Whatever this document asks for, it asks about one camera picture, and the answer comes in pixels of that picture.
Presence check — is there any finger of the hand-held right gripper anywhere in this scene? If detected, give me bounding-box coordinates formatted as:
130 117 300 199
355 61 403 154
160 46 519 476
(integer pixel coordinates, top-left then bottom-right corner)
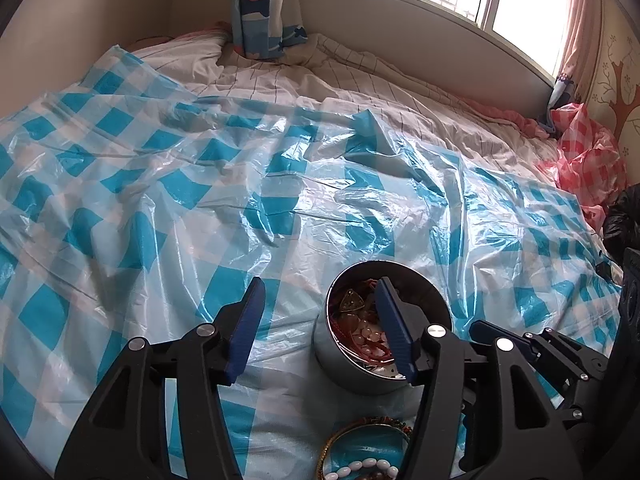
467 319 610 386
461 382 505 467

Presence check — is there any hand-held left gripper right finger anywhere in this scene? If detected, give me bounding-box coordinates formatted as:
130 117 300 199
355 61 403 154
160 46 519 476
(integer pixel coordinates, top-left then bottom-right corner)
374 276 586 480

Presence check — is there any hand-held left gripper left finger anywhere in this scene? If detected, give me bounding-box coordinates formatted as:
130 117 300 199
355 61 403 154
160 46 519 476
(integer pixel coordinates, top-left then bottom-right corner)
56 276 267 480

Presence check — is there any pale pink bead bracelet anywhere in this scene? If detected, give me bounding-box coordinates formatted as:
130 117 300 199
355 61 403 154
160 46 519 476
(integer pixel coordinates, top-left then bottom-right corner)
350 322 388 343

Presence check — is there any red bead bracelet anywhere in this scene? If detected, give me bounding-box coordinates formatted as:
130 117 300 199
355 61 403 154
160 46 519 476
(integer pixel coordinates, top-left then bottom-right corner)
345 332 401 368

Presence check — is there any gold triangle pendant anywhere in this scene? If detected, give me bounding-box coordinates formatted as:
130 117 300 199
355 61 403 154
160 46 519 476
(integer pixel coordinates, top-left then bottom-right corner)
336 292 368 318

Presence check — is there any round metal tin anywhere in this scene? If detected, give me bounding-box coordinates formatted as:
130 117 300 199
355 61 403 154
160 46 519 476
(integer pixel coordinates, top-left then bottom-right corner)
312 260 455 392

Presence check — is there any colourful beaded bracelet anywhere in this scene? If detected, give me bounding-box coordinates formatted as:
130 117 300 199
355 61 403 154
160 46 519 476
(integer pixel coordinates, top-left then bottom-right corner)
350 414 414 434

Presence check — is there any white bead bracelet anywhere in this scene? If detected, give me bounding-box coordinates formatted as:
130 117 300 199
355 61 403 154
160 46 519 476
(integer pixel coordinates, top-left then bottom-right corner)
322 455 401 480

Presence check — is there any gold bangle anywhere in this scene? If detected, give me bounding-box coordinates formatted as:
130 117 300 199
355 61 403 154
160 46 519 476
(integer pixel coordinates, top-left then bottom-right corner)
320 422 416 480

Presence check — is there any black charger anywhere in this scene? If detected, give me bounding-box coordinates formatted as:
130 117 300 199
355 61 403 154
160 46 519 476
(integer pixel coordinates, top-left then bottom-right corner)
595 247 624 281

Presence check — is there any black plastic bag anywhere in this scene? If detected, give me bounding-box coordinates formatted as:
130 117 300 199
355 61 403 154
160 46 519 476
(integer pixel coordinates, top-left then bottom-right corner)
602 190 640 261

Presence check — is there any blue checkered plastic sheet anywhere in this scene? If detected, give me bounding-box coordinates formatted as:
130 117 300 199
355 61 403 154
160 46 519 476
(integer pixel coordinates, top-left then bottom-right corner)
0 45 632 480

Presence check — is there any red checkered plastic sheet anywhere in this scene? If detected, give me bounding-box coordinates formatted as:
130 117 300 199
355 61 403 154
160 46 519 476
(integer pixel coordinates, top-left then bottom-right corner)
537 102 629 221

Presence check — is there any pink blanket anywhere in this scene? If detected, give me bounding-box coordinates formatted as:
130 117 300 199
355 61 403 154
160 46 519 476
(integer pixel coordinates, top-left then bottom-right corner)
460 97 557 139

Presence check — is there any striped white bed sheet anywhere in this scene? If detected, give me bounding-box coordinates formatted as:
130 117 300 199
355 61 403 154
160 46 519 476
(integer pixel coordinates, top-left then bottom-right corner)
127 30 561 181

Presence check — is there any pink cloth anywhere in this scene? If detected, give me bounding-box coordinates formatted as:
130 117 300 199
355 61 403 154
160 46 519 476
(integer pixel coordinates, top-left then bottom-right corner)
125 29 227 54

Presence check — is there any blue patterned pillow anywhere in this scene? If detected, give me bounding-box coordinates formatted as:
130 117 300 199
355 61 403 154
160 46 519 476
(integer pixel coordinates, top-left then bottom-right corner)
227 0 308 63

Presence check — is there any barred window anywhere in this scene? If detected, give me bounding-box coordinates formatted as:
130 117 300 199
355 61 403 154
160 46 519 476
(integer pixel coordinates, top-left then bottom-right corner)
350 0 571 78

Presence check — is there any pink curtain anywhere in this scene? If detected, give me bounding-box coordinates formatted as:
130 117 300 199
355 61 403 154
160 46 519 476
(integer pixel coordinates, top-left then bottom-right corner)
547 0 608 126

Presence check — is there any tree wall sticker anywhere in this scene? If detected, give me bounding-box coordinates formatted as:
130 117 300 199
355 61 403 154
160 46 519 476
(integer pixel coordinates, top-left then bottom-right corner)
590 35 640 147

